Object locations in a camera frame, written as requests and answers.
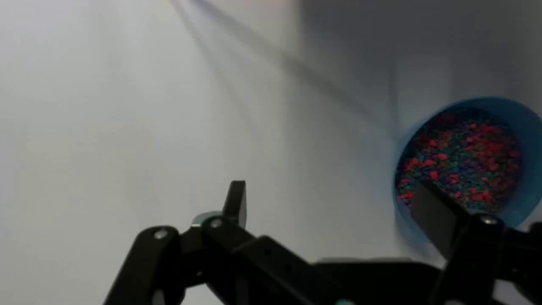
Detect colourful small beads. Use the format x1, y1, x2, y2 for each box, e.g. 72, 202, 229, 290
397, 112, 524, 215

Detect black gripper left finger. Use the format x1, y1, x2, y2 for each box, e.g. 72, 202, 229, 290
102, 178, 319, 305

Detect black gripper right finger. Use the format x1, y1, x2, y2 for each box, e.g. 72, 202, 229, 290
409, 178, 542, 305

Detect blue plastic bowl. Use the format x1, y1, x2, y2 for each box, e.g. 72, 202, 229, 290
393, 97, 542, 251

